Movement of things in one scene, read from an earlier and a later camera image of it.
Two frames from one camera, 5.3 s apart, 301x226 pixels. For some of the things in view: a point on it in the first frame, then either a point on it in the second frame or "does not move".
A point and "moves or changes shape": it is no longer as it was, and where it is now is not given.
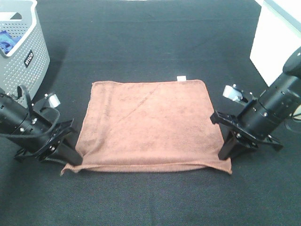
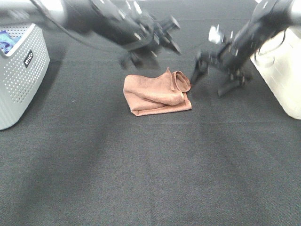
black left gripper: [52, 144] → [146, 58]
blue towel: [7, 42] does not move
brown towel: [149, 125] moves or changes shape
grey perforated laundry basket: [26, 64] does not move
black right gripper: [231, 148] → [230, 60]
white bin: [278, 34] does not move
